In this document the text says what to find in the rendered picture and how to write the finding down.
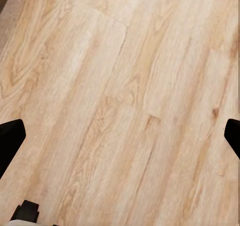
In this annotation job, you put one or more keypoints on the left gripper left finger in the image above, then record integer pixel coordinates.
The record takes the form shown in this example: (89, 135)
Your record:
(12, 135)

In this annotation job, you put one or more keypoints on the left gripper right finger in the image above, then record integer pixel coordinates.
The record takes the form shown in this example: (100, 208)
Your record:
(232, 135)

